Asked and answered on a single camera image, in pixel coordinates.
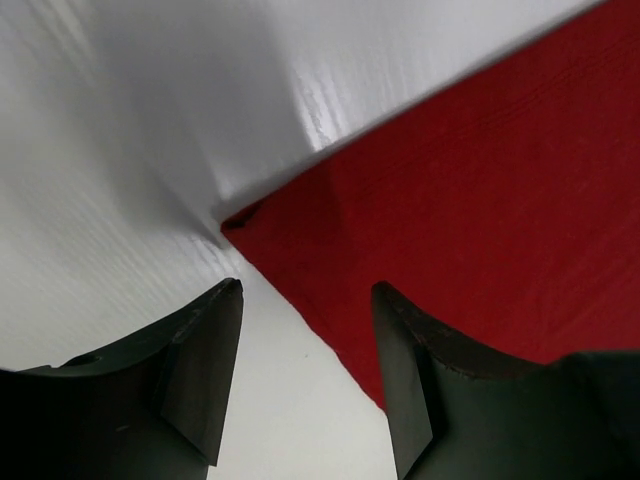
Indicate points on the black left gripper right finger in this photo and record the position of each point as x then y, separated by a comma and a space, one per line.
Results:
459, 409

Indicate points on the red t shirt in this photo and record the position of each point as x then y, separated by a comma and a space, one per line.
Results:
506, 206

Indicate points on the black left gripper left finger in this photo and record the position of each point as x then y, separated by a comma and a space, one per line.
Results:
151, 405

